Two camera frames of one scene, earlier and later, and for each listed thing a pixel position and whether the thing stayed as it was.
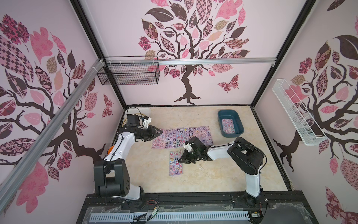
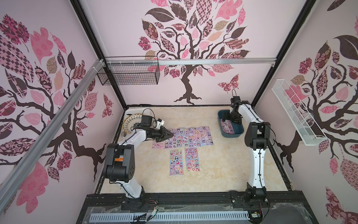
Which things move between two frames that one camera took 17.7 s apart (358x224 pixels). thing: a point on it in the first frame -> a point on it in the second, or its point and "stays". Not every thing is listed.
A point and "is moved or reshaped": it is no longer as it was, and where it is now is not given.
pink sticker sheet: [159, 142] stays
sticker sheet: [192, 132] stays
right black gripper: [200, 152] -> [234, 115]
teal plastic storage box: [230, 123] stays
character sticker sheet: [205, 136] stays
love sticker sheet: [228, 125] is moved or reshaped
